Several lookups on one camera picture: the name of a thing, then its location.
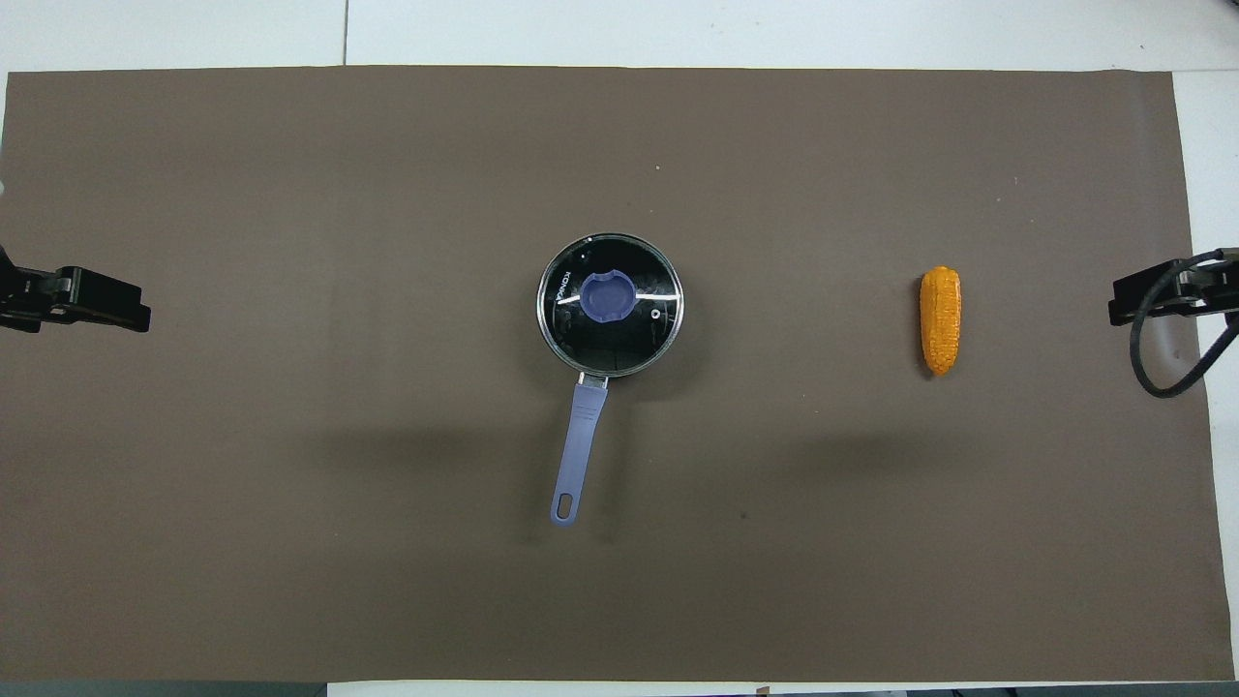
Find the brown table mat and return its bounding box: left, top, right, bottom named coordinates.
left=0, top=65, right=1236, bottom=684

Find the orange corn cob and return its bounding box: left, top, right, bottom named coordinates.
left=920, top=266, right=963, bottom=378

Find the blue pot with handle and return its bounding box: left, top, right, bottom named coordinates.
left=535, top=232, right=686, bottom=527

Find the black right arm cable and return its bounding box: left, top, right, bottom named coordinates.
left=1130, top=249, right=1239, bottom=399

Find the glass lid with blue knob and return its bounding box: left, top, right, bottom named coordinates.
left=536, top=232, right=685, bottom=379

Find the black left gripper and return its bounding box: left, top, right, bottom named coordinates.
left=0, top=247, right=151, bottom=333

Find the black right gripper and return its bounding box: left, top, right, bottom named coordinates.
left=1108, top=249, right=1239, bottom=325

